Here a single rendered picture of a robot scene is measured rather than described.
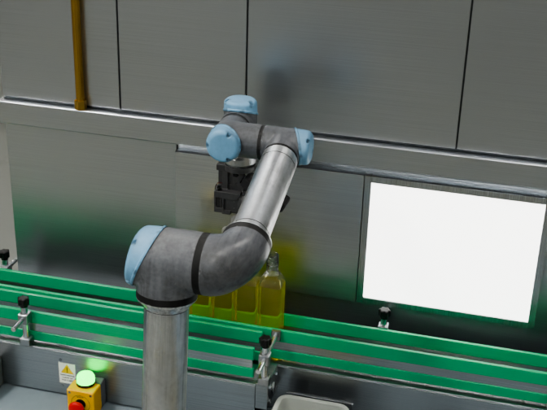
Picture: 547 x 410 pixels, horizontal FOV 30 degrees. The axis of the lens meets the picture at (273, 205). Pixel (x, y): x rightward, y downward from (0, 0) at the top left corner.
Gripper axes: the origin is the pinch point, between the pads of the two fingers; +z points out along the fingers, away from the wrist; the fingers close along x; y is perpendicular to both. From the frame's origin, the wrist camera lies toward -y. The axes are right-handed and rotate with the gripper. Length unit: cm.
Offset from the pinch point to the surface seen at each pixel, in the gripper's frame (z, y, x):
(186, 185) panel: -6.8, 19.2, -12.3
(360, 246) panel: 3.1, -24.7, -12.3
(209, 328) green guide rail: 21.2, 7.4, 6.0
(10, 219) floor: 117, 182, -210
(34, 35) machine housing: -40, 59, -15
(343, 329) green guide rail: 21.4, -23.5, -3.4
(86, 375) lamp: 31.1, 33.7, 19.5
